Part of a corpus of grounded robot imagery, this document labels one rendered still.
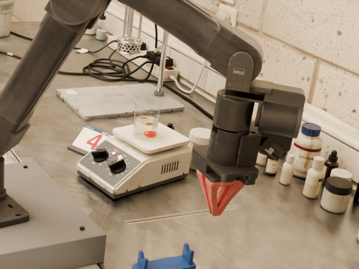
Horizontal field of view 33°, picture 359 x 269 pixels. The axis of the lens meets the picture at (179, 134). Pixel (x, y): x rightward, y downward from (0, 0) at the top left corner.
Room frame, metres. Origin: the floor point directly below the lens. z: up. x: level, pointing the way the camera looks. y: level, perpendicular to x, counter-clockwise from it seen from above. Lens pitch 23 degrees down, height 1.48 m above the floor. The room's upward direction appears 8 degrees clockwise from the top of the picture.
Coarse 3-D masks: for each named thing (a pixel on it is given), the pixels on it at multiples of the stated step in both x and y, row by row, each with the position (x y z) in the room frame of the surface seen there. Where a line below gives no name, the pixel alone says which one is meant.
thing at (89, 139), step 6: (84, 132) 1.26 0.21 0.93; (90, 132) 1.25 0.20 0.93; (96, 132) 1.25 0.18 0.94; (78, 138) 1.25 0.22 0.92; (84, 138) 1.24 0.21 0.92; (90, 138) 1.24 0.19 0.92; (96, 138) 1.24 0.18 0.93; (102, 138) 1.23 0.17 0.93; (78, 144) 1.23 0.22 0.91; (84, 144) 1.23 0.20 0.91; (90, 144) 1.23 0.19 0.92; (96, 144) 1.22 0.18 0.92
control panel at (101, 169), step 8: (104, 144) 1.14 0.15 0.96; (112, 144) 1.13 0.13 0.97; (120, 152) 1.11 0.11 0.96; (88, 160) 1.10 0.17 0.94; (112, 160) 1.09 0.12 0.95; (128, 160) 1.08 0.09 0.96; (136, 160) 1.08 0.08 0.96; (88, 168) 1.08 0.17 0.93; (96, 168) 1.08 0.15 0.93; (104, 168) 1.07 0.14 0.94; (128, 168) 1.06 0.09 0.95; (104, 176) 1.05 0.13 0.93; (112, 176) 1.05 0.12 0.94; (120, 176) 1.04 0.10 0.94; (112, 184) 1.03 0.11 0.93
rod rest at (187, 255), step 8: (184, 248) 0.85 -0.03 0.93; (176, 256) 0.85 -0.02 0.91; (184, 256) 0.84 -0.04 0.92; (192, 256) 0.83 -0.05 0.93; (136, 264) 0.81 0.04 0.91; (144, 264) 0.79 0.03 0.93; (152, 264) 0.82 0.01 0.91; (160, 264) 0.82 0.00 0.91; (168, 264) 0.82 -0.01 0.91; (176, 264) 0.83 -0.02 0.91; (184, 264) 0.83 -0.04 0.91; (192, 264) 0.83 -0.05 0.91
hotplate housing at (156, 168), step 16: (128, 144) 1.13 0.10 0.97; (80, 160) 1.11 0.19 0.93; (144, 160) 1.07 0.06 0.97; (160, 160) 1.09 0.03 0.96; (176, 160) 1.13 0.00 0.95; (96, 176) 1.06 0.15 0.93; (128, 176) 1.04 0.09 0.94; (144, 176) 1.07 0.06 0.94; (160, 176) 1.10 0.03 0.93; (176, 176) 1.13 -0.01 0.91; (112, 192) 1.02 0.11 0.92; (128, 192) 1.05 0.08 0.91
